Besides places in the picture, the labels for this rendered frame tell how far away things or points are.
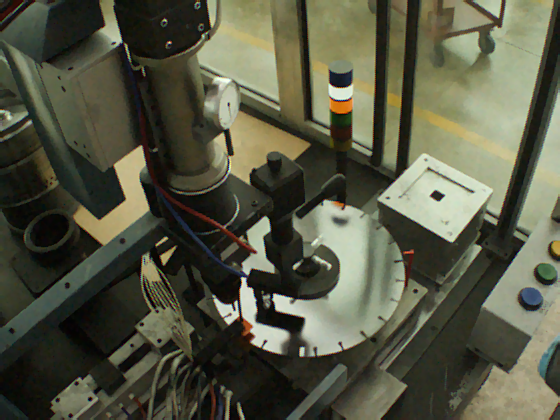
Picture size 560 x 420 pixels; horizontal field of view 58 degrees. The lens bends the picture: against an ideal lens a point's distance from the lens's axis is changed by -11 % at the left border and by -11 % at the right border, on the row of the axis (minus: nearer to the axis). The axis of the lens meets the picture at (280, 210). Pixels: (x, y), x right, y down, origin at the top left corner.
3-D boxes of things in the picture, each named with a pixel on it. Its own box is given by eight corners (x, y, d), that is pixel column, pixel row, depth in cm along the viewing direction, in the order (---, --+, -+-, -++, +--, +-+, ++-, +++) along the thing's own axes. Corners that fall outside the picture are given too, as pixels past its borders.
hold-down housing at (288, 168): (289, 240, 83) (279, 135, 69) (310, 259, 81) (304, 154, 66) (260, 260, 81) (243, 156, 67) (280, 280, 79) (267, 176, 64)
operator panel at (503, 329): (525, 258, 117) (543, 213, 106) (565, 281, 111) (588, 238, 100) (464, 346, 104) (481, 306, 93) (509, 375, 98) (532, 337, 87)
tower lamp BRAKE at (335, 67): (338, 70, 103) (338, 57, 101) (357, 78, 101) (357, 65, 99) (323, 81, 101) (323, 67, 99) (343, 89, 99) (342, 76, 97)
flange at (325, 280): (290, 237, 100) (289, 228, 98) (349, 255, 96) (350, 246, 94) (263, 285, 93) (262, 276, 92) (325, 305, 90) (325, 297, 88)
